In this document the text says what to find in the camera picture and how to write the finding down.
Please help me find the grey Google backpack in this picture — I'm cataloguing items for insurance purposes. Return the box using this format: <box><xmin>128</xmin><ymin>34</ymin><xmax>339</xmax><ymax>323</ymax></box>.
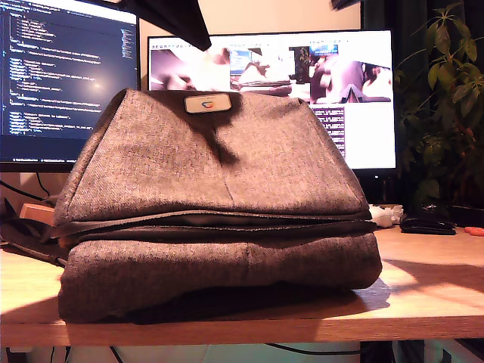
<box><xmin>0</xmin><ymin>87</ymin><xmax>383</xmax><ymax>326</ymax></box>

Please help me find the dark curtain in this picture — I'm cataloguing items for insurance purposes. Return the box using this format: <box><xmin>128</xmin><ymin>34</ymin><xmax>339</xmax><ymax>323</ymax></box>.
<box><xmin>361</xmin><ymin>0</ymin><xmax>484</xmax><ymax>205</ymax></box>

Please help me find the monitor with dark code screen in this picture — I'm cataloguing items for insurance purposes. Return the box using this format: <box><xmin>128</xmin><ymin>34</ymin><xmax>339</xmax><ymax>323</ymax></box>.
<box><xmin>0</xmin><ymin>0</ymin><xmax>141</xmax><ymax>173</ymax></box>

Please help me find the monitor with white screen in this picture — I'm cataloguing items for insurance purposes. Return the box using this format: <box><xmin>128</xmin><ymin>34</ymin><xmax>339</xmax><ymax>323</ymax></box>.
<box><xmin>146</xmin><ymin>29</ymin><xmax>398</xmax><ymax>178</ymax></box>

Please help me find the green leafy house plant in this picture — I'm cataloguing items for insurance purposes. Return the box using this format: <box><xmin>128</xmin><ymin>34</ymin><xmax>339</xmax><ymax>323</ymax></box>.
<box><xmin>392</xmin><ymin>2</ymin><xmax>484</xmax><ymax>213</ymax></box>

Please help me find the white game controller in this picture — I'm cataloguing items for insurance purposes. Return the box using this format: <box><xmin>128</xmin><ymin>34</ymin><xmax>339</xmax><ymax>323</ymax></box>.
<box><xmin>368</xmin><ymin>203</ymin><xmax>405</xmax><ymax>229</ymax></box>

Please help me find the small wooden block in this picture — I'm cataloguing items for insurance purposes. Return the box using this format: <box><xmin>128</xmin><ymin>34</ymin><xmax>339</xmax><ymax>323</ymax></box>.
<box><xmin>20</xmin><ymin>203</ymin><xmax>57</xmax><ymax>228</ymax></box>

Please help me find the black table leg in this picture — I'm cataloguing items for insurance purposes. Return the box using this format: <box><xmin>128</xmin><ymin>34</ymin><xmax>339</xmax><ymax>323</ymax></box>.
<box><xmin>360</xmin><ymin>341</ymin><xmax>394</xmax><ymax>363</ymax></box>

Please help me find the black desk cable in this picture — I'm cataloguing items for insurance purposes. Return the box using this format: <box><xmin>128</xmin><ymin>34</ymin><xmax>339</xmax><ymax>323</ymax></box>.
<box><xmin>0</xmin><ymin>180</ymin><xmax>50</xmax><ymax>201</ymax></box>

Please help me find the black cable under table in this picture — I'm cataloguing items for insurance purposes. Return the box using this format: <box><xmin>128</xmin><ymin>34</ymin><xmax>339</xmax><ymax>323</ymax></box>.
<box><xmin>264</xmin><ymin>343</ymin><xmax>362</xmax><ymax>356</ymax></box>

